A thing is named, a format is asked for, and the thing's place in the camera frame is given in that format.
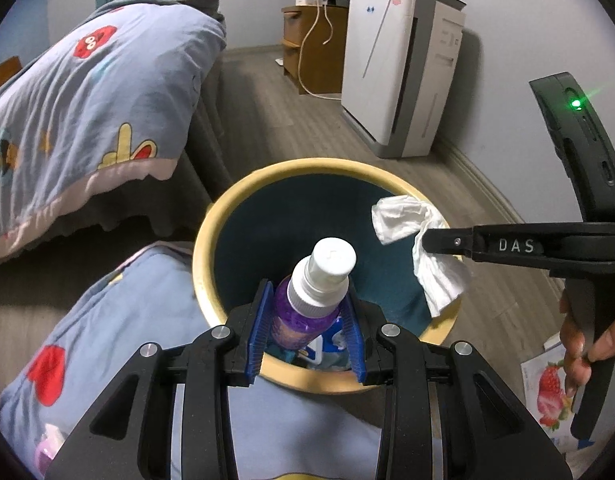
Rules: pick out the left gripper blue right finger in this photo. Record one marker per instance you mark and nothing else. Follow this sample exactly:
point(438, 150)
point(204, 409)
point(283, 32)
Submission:
point(353, 338)

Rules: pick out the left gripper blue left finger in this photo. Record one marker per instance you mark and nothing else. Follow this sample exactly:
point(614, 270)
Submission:
point(263, 304)

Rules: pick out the blue wet wipes pack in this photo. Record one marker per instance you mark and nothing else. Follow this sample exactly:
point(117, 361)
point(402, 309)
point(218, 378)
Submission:
point(329, 350)

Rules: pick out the purple spray bottle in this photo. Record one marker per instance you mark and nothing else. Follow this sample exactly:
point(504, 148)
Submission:
point(307, 302)

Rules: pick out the yellow rimmed teal trash bin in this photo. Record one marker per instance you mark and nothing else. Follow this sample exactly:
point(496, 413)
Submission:
point(306, 226)

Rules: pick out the person's right hand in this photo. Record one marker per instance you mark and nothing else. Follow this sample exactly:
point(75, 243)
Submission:
point(578, 363)

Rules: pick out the strawberry milk carton box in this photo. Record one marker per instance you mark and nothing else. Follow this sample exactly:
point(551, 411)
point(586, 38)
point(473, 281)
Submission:
point(546, 399)

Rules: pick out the purple tissue packet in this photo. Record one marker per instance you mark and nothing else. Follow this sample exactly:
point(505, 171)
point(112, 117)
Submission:
point(48, 447)

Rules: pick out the bed with cartoon duvet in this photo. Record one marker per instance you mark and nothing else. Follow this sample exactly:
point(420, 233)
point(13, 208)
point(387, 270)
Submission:
point(118, 120)

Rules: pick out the wooden side cabinet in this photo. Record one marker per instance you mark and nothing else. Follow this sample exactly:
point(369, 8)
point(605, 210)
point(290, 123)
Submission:
point(313, 46)

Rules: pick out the white air purifier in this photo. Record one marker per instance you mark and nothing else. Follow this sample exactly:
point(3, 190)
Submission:
point(399, 63)

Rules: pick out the wooden headboard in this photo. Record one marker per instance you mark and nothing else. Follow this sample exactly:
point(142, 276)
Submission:
point(9, 68)

